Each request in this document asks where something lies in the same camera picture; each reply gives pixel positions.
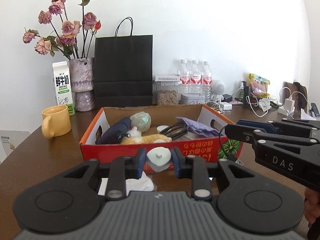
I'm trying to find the white charger block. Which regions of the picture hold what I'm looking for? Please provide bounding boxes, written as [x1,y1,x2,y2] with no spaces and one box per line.
[219,102,233,111]

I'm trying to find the grey printed tin box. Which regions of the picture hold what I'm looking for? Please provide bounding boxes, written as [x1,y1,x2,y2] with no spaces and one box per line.
[180,93,206,105]

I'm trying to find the black power adapter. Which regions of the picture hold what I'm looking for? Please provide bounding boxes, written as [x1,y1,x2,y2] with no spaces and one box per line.
[222,94,233,102]

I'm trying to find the water bottle right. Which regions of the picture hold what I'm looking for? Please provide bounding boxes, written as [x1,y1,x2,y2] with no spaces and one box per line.
[201,61,213,101]

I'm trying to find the water bottle left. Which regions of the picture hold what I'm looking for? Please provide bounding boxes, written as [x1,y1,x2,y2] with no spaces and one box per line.
[178,59,190,94]

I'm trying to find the colourful snack bag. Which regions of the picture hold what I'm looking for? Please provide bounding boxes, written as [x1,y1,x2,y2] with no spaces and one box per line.
[248,73,270,98]

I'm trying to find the yellow white plush toy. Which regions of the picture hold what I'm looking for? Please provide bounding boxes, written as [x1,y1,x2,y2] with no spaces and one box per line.
[120,127,172,145]

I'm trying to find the purple cloth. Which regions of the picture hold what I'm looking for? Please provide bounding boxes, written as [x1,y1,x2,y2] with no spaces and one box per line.
[177,117,220,138]

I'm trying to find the white milk carton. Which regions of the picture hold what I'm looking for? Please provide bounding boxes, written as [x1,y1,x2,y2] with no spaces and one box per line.
[52,61,75,115]

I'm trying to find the black paper shopping bag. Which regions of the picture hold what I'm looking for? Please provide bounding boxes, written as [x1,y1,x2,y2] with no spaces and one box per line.
[94,17,153,108]

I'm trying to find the braided grey cable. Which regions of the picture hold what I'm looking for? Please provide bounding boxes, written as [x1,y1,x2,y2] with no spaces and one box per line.
[158,121,191,141]

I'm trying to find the brown paper bag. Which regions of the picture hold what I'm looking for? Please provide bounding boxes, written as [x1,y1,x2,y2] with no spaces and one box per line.
[280,82,309,118]

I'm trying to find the white leaflet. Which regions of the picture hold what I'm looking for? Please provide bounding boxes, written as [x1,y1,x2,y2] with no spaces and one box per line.
[1,130,30,163]

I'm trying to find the dried pink rose bouquet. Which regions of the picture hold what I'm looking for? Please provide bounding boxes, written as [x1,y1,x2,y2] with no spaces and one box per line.
[22,0,101,60]

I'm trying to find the water bottle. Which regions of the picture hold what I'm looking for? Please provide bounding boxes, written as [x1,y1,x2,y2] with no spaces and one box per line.
[189,60,202,94]
[201,61,213,101]
[178,59,190,94]

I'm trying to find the person's right hand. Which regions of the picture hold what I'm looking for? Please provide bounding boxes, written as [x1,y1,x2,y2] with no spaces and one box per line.
[304,188,320,224]

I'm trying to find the flat white box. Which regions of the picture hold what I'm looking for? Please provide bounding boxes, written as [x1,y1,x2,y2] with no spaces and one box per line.
[153,75,180,82]

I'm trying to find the yellow ceramic mug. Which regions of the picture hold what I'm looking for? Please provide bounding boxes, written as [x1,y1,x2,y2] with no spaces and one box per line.
[41,105,72,139]

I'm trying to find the white wired earphones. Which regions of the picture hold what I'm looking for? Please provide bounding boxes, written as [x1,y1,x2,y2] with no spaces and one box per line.
[205,100,224,112]

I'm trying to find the clear jar of seeds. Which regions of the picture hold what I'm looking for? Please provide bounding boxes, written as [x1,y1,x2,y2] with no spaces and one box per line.
[155,81,180,106]

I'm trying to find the water bottle middle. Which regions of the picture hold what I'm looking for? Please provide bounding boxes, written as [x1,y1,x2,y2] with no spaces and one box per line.
[189,60,202,94]

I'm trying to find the white tissue paper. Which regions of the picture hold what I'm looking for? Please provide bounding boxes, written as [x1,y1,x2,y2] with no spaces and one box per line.
[98,172,155,196]

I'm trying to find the white charging cable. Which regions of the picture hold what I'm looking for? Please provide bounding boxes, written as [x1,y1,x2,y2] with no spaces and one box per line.
[245,87,309,118]

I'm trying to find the white robot toy speaker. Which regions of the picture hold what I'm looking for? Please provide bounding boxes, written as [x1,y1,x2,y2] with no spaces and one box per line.
[212,80,226,102]

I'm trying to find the black usb cable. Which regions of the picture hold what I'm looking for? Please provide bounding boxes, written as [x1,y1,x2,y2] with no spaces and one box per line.
[217,125,244,167]

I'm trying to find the orange cardboard box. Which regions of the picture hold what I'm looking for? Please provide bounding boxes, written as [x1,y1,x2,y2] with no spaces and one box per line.
[80,105,243,163]

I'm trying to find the purple textured vase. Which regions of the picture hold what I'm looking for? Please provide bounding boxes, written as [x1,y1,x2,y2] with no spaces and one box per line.
[69,57,95,112]

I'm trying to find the green plastic bag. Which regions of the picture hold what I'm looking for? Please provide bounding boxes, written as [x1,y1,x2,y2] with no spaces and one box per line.
[130,112,151,133]

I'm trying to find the white plastic lid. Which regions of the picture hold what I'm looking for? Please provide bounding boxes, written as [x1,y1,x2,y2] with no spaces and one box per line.
[157,125,168,134]

